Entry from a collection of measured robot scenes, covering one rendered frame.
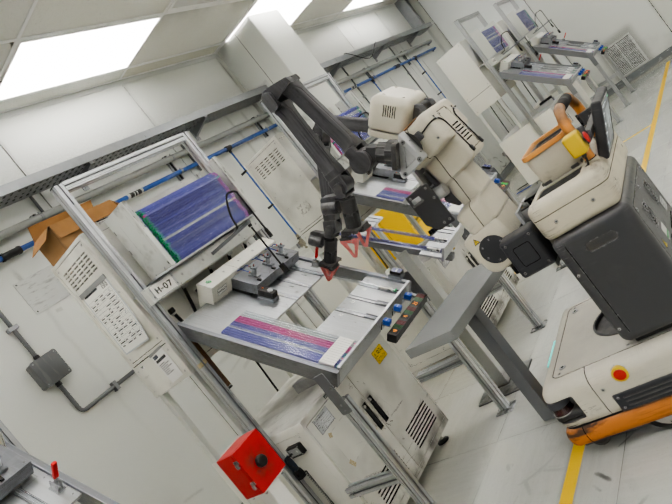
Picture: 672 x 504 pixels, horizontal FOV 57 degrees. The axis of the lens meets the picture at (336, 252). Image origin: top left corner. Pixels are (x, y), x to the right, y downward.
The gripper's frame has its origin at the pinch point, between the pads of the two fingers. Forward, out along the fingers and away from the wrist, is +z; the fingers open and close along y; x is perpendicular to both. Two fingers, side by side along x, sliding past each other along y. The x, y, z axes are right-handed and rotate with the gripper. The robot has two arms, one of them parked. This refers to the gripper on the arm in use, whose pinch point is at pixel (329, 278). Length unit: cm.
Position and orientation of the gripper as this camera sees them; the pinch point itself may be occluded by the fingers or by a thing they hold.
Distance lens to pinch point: 276.3
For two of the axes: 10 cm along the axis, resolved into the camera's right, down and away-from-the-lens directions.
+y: -4.6, 4.0, -8.0
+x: 8.9, 2.5, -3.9
